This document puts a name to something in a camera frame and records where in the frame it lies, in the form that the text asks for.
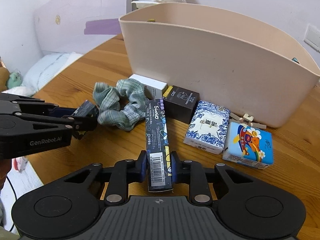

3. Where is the black small box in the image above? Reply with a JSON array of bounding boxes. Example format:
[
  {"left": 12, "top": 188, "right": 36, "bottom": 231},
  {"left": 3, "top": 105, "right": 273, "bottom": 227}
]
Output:
[{"left": 163, "top": 86, "right": 200, "bottom": 124}]

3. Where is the dark blue long cartoon box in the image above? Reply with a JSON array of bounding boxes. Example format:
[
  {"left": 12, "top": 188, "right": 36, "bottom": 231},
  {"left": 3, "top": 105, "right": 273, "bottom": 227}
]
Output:
[{"left": 145, "top": 99, "right": 172, "bottom": 192}]

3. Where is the white bed pillow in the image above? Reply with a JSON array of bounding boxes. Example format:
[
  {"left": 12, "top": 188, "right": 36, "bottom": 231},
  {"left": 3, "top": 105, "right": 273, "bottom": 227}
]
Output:
[{"left": 2, "top": 52, "right": 83, "bottom": 96}]

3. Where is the green plush toy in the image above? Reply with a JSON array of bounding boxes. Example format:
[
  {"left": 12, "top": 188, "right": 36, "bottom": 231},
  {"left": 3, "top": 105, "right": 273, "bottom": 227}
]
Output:
[{"left": 6, "top": 72, "right": 23, "bottom": 89}]

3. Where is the blue white porcelain tissue pack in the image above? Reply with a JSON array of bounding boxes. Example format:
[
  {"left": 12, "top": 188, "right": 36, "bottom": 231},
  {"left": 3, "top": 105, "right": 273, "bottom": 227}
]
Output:
[{"left": 183, "top": 100, "right": 231, "bottom": 154}]

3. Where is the lilac headboard panel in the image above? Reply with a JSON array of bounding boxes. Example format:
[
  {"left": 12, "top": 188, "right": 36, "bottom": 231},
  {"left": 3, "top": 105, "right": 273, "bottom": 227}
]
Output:
[{"left": 34, "top": 0, "right": 132, "bottom": 54}]

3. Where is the green plaid scrunchie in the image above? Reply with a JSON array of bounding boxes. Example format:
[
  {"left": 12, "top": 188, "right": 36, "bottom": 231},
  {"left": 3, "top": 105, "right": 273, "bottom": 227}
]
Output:
[{"left": 93, "top": 79, "right": 146, "bottom": 132}]

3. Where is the beige plastic storage bin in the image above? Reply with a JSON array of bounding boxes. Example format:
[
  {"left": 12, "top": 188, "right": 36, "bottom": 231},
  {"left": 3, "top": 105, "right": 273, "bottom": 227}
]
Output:
[{"left": 119, "top": 3, "right": 319, "bottom": 127}]

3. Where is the blue cartoon tissue pack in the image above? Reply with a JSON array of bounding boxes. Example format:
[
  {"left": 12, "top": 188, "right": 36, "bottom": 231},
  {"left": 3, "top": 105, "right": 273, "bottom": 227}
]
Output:
[{"left": 222, "top": 122, "right": 274, "bottom": 169}]

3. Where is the small dark blue packet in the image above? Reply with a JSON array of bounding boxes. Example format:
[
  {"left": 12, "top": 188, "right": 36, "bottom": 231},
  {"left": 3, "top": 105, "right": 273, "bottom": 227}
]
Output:
[{"left": 71, "top": 100, "right": 100, "bottom": 140}]

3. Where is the white wall switch socket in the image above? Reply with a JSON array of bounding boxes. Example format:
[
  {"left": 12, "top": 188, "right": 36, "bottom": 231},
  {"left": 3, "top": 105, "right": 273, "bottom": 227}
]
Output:
[{"left": 304, "top": 25, "right": 320, "bottom": 52}]

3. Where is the white small box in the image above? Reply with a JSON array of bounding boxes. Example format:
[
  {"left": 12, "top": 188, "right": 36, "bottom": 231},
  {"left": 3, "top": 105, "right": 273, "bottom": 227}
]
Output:
[{"left": 130, "top": 74, "right": 168, "bottom": 99}]

